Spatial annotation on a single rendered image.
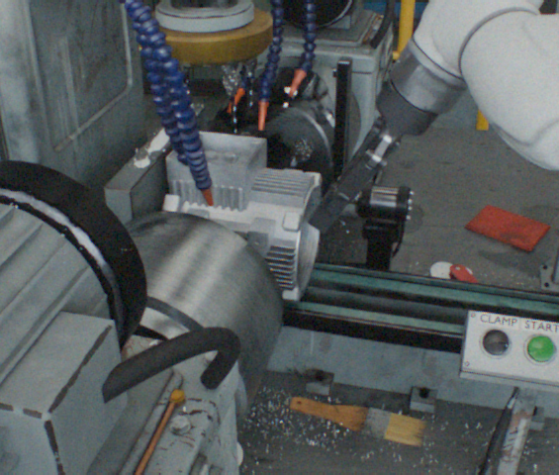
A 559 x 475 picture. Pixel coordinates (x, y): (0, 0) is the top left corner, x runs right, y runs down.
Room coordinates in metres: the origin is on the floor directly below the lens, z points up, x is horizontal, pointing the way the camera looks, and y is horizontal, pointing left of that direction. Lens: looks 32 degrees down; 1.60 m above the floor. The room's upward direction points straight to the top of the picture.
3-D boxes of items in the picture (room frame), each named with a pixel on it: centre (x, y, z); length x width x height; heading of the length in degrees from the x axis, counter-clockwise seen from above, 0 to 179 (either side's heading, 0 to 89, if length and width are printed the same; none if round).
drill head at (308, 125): (1.28, -0.03, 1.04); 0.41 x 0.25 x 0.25; 165
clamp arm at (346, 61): (1.06, -0.10, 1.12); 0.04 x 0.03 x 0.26; 75
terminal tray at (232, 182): (0.97, 0.09, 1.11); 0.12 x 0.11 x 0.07; 74
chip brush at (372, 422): (0.77, -0.12, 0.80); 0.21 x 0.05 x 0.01; 71
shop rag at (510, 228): (1.31, -0.49, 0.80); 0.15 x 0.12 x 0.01; 51
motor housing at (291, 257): (0.96, 0.05, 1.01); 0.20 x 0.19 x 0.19; 74
